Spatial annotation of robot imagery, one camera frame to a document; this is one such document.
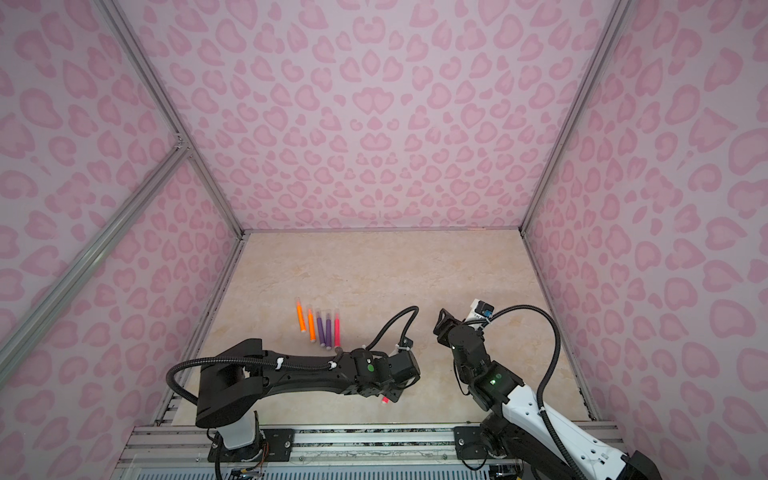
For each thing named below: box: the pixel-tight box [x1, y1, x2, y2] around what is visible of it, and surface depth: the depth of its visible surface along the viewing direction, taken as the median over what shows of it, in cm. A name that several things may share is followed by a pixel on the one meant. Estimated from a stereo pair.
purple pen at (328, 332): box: [326, 313, 332, 348], surface depth 94 cm
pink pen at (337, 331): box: [334, 313, 341, 347], surface depth 95 cm
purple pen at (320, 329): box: [316, 312, 326, 346], surface depth 95 cm
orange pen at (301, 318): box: [296, 300, 307, 333], surface depth 97 cm
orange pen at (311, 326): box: [307, 308, 316, 343], surface depth 95 cm
